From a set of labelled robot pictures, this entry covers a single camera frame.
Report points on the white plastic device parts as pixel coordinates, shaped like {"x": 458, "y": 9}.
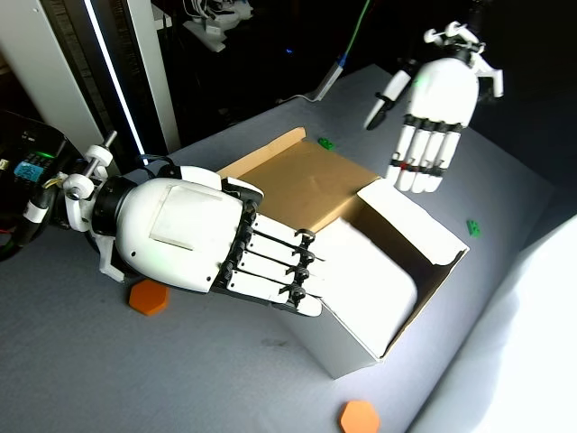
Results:
{"x": 207, "y": 34}

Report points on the white LED light strip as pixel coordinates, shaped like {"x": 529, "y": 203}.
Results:
{"x": 119, "y": 90}

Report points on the white power adapter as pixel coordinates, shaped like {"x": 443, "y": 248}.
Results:
{"x": 328, "y": 76}

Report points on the orange hexagon block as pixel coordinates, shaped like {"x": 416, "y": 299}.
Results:
{"x": 146, "y": 300}
{"x": 359, "y": 417}

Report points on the cardboard box with flaps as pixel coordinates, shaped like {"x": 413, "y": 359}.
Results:
{"x": 311, "y": 189}

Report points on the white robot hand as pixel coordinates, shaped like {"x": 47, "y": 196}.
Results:
{"x": 176, "y": 230}
{"x": 444, "y": 90}

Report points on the green toy brick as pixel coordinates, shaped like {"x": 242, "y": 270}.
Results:
{"x": 326, "y": 143}
{"x": 473, "y": 227}

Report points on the white backdrop sheet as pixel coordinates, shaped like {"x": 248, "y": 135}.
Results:
{"x": 518, "y": 338}

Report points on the white cabinet frame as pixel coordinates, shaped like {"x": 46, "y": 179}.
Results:
{"x": 27, "y": 54}

